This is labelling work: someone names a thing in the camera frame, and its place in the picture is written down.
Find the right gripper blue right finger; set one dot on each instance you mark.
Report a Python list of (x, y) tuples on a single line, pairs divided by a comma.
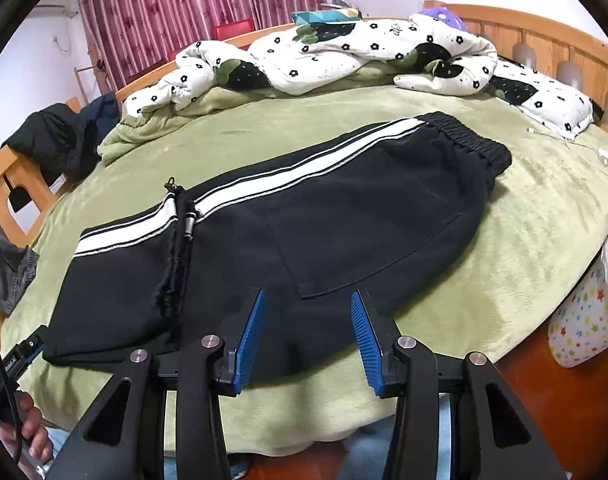
[(492, 436)]

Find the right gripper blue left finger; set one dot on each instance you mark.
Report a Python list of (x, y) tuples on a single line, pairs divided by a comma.
[(121, 435)]

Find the black track pants white stripe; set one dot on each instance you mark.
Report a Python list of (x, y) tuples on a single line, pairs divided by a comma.
[(387, 207)]

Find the person's left hand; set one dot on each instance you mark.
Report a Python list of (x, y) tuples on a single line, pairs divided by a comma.
[(33, 430)]

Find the grey denim jeans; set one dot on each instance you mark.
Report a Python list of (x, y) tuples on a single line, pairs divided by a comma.
[(18, 266)]

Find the star patterned laundry basket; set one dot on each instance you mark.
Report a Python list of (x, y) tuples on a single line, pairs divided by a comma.
[(578, 329)]

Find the green plush bed blanket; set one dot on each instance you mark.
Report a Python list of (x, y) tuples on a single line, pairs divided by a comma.
[(546, 219)]

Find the navy blue garment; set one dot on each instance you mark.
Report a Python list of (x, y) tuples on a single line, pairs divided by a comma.
[(102, 115)]

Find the white floral pillow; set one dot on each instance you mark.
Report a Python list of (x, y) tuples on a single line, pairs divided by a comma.
[(559, 107)]

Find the white floral quilt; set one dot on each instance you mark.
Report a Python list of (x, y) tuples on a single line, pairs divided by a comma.
[(422, 53)]

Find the wooden coat rack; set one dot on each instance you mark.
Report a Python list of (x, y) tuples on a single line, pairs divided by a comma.
[(92, 78)]

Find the teal patterned pillow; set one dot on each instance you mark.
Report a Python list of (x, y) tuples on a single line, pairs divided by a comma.
[(325, 16)]

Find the maroon patterned curtain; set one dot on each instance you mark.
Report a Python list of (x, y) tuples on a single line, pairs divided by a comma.
[(130, 36)]

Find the black jacket on rail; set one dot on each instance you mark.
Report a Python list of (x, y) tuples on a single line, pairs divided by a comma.
[(59, 140)]

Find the white charger with cable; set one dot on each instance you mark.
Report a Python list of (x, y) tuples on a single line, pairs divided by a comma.
[(601, 153)]

